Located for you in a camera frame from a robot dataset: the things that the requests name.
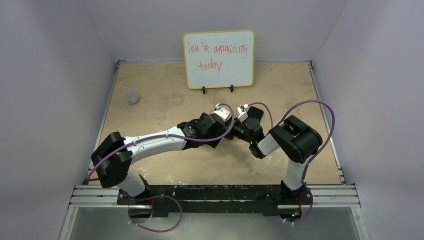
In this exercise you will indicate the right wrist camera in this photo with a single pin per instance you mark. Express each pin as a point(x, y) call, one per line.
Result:
point(242, 112)

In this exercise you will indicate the aluminium frame rail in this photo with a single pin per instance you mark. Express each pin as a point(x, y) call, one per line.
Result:
point(324, 196)

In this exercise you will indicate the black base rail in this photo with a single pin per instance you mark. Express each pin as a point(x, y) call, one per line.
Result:
point(267, 200)

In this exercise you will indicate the white board with yellow frame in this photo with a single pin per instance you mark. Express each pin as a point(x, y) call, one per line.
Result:
point(219, 59)

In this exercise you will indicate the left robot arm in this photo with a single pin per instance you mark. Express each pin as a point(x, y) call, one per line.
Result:
point(115, 154)

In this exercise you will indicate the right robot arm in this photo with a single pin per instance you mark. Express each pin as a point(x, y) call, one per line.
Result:
point(296, 139)

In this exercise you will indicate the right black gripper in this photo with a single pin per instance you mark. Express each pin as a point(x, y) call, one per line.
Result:
point(230, 135)

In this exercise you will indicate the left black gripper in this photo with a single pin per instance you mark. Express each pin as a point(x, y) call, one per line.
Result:
point(204, 116)

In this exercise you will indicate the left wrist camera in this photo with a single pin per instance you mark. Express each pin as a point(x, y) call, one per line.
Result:
point(224, 113)

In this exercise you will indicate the black whiteboard stand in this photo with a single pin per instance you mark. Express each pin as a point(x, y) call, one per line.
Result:
point(205, 89)

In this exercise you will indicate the black phone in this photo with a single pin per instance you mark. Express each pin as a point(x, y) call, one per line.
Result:
point(255, 113)

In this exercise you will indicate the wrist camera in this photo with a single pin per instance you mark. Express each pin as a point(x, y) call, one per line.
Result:
point(224, 113)
point(242, 112)

